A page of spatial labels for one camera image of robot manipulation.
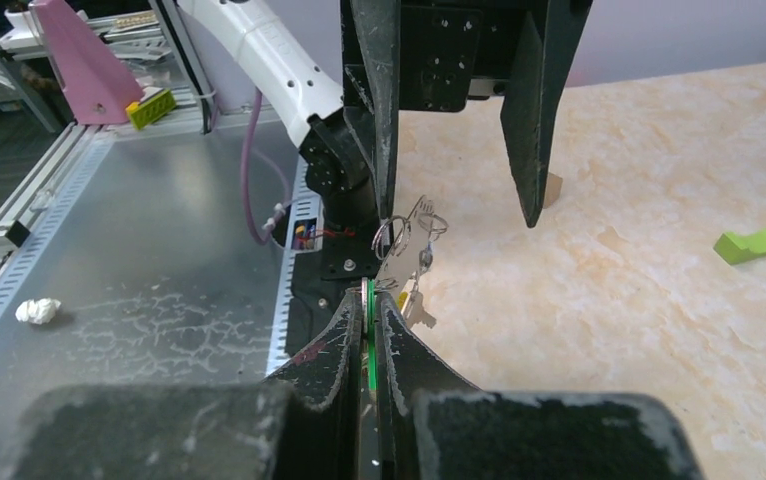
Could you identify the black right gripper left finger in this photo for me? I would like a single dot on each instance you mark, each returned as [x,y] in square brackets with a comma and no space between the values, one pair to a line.
[300,422]

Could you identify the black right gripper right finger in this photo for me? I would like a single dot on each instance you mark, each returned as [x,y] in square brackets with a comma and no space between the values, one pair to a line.
[435,424]

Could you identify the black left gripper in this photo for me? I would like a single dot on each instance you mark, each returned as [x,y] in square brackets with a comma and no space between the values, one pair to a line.
[438,55]

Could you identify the perforated metal keyring plate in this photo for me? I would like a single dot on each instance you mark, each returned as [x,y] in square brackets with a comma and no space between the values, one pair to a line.
[404,245]

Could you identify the green key tag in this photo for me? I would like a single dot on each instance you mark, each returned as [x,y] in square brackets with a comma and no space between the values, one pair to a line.
[370,329]

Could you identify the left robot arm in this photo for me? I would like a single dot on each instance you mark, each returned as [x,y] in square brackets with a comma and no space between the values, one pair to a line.
[308,101]

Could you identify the small wooden hexagon block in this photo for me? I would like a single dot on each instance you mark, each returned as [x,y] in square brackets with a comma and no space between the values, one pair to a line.
[553,190]

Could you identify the crumpled white paper ball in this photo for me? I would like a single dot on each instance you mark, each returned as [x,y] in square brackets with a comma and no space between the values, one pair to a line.
[37,311]

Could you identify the yellow-green lego piece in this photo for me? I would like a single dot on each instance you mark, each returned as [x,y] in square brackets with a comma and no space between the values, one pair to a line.
[152,106]

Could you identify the pink angled bracket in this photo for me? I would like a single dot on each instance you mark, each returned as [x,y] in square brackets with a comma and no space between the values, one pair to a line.
[96,84]

